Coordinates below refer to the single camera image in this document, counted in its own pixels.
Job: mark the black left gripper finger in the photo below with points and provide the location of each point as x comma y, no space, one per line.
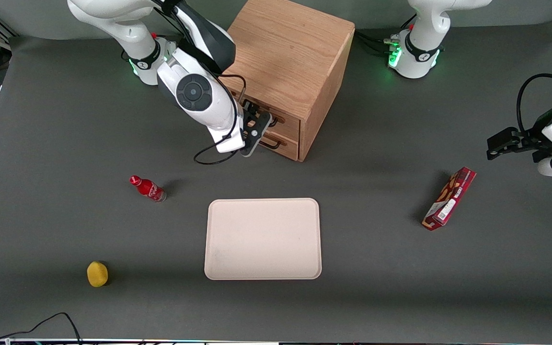
503,142
544,155

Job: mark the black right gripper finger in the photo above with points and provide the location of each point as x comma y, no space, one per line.
248,105
257,115

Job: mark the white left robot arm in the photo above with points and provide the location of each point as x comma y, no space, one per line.
424,24

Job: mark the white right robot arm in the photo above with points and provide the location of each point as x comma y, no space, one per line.
113,19

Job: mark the wooden drawer cabinet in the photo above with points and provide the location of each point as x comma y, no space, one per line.
285,52

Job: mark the red snack box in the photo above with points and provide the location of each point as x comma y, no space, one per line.
448,199

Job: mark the small red bottle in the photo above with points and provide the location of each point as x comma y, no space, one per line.
149,189

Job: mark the beige plastic tray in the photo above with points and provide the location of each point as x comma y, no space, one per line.
262,239

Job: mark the yellow round sponge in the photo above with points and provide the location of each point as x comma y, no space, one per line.
97,274

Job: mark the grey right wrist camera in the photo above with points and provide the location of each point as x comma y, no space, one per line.
254,136

